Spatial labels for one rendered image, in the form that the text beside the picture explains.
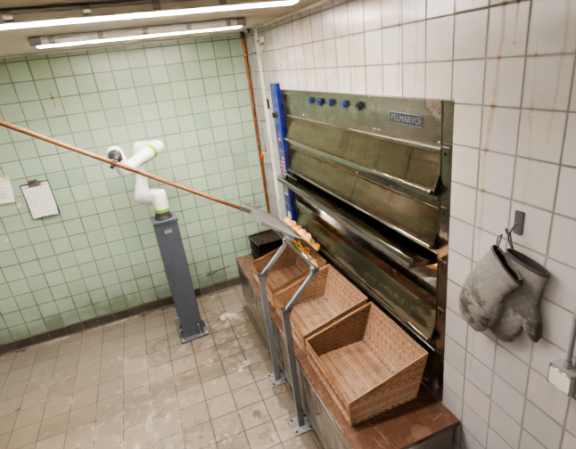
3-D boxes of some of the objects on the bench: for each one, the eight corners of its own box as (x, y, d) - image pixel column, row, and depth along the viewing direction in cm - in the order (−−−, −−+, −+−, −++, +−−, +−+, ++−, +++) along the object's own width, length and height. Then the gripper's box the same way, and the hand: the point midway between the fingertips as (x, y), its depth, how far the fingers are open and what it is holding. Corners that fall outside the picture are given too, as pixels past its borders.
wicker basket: (333, 293, 316) (330, 262, 305) (371, 332, 267) (369, 297, 256) (275, 312, 302) (269, 280, 291) (304, 357, 252) (300, 321, 242)
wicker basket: (303, 262, 369) (300, 235, 358) (330, 290, 319) (327, 260, 308) (252, 276, 355) (248, 248, 344) (273, 308, 305) (268, 277, 295)
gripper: (124, 149, 279) (124, 154, 258) (116, 169, 281) (115, 177, 260) (112, 144, 275) (111, 150, 254) (105, 166, 278) (103, 173, 257)
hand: (113, 162), depth 260 cm, fingers closed on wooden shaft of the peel, 3 cm apart
